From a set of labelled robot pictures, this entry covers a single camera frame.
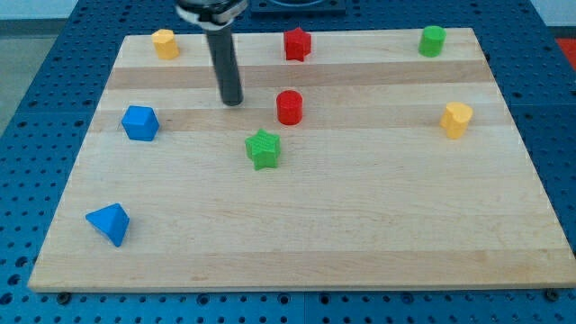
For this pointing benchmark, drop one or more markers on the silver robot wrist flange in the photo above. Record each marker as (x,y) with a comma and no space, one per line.
(210,11)

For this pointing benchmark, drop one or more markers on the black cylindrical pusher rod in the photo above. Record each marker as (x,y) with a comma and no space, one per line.
(224,60)

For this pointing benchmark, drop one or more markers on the red star block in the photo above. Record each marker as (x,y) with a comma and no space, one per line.
(297,44)

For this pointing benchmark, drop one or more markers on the green star block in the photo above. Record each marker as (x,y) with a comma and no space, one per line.
(263,149)

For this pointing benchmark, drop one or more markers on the yellow hexagon block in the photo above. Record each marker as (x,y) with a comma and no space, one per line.
(164,41)

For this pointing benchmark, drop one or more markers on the red cylinder block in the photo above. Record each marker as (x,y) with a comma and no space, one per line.
(289,107)

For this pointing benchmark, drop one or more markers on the blue cube block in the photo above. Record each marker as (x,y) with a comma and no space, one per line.
(140,123)

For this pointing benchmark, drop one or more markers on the wooden board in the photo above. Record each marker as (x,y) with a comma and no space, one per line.
(369,192)

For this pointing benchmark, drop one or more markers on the green cylinder block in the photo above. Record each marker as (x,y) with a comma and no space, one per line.
(432,41)

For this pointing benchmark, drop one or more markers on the blue triangle block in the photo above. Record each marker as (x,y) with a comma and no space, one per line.
(112,221)

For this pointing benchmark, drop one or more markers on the yellow heart block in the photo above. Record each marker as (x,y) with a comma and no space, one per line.
(455,119)

